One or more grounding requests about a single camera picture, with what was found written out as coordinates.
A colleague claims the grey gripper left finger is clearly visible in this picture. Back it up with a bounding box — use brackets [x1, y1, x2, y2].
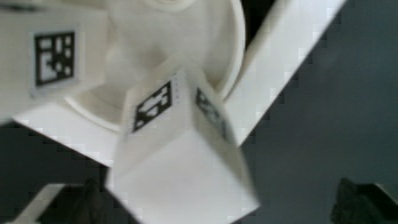
[6, 177, 120, 224]

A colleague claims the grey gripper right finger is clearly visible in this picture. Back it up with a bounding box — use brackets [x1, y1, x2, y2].
[330, 178, 398, 224]

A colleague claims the white stool leg with tag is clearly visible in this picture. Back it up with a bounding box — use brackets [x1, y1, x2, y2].
[0, 0, 108, 124]

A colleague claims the white round stool seat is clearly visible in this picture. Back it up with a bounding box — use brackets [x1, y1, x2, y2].
[65, 0, 244, 131]

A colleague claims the white L-shaped fence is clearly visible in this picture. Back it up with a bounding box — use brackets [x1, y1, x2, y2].
[13, 0, 346, 165]

